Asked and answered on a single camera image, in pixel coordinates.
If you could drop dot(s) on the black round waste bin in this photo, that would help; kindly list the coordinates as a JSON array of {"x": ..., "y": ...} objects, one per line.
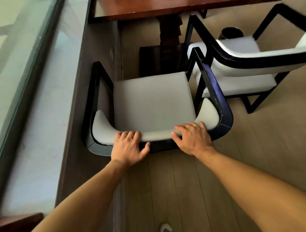
[{"x": 230, "y": 33}]

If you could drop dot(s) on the person's right forearm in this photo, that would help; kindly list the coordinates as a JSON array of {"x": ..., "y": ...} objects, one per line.
[{"x": 253, "y": 188}]

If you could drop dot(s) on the person's left thumb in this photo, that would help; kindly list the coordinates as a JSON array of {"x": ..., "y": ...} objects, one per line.
[{"x": 144, "y": 149}]

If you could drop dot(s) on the person's right hand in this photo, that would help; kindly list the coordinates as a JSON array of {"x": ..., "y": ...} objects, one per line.
[{"x": 194, "y": 139}]

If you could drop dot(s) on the black armchair with grey cushion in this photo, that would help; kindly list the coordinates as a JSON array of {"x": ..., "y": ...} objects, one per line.
[{"x": 153, "y": 100}]

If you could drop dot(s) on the person's left forearm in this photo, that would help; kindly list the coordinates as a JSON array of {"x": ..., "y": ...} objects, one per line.
[{"x": 86, "y": 197}]

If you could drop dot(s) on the black armchair with white cushion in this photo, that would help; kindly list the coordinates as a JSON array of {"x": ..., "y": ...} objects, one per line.
[{"x": 241, "y": 64}]

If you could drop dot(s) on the brown wooden table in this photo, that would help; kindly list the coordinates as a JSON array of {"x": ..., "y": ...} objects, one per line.
[{"x": 153, "y": 28}]

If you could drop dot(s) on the glass window pane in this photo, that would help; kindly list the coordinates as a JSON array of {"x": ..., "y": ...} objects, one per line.
[{"x": 21, "y": 62}]

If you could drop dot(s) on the person's left little finger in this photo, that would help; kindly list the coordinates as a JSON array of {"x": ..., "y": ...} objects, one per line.
[{"x": 117, "y": 137}]

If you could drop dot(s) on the person's white shoe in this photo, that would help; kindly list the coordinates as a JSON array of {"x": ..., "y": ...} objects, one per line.
[{"x": 166, "y": 227}]

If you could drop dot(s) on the brown wooden furniture corner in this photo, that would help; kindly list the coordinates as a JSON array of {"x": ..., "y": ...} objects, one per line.
[{"x": 20, "y": 222}]

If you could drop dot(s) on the person's left middle finger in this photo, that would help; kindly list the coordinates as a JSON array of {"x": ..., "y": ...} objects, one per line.
[{"x": 130, "y": 135}]

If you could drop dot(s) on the person's left hand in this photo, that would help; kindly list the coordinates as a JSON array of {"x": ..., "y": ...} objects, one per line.
[{"x": 125, "y": 150}]

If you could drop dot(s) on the person's right thumb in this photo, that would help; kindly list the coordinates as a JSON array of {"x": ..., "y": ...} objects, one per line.
[{"x": 177, "y": 140}]

